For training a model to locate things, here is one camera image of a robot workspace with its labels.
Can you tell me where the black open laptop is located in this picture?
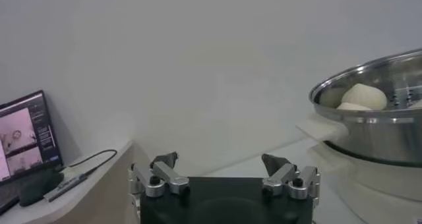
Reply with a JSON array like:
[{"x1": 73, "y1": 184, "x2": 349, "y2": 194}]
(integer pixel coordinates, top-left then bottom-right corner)
[{"x1": 0, "y1": 90, "x2": 64, "y2": 216}]

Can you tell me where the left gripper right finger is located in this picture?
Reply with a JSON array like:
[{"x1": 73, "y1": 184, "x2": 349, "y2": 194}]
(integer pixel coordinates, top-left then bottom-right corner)
[{"x1": 261, "y1": 153, "x2": 322, "y2": 201}]

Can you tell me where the black computer mouse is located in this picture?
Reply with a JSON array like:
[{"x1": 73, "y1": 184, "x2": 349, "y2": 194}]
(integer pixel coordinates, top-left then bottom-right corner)
[{"x1": 18, "y1": 169, "x2": 65, "y2": 208}]

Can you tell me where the small black silver drive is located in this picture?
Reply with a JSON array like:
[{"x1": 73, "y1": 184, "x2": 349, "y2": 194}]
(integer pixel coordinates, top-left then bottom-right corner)
[{"x1": 44, "y1": 174, "x2": 89, "y2": 203}]

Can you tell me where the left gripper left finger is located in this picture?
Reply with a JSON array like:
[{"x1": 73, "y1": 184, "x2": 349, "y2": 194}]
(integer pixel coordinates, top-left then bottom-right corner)
[{"x1": 130, "y1": 151, "x2": 191, "y2": 199}]

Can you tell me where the stainless steel steamer basket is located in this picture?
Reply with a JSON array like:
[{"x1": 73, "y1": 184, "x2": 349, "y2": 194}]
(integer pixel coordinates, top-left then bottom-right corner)
[{"x1": 295, "y1": 48, "x2": 422, "y2": 167}]

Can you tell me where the white steamed baozi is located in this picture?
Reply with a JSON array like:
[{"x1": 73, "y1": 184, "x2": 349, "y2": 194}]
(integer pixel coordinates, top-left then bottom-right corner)
[
  {"x1": 341, "y1": 82, "x2": 388, "y2": 111},
  {"x1": 336, "y1": 101, "x2": 373, "y2": 111}
]

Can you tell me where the thin black desk cable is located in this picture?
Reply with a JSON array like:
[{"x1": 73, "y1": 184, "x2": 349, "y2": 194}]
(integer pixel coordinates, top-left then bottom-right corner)
[{"x1": 57, "y1": 149, "x2": 119, "y2": 180}]

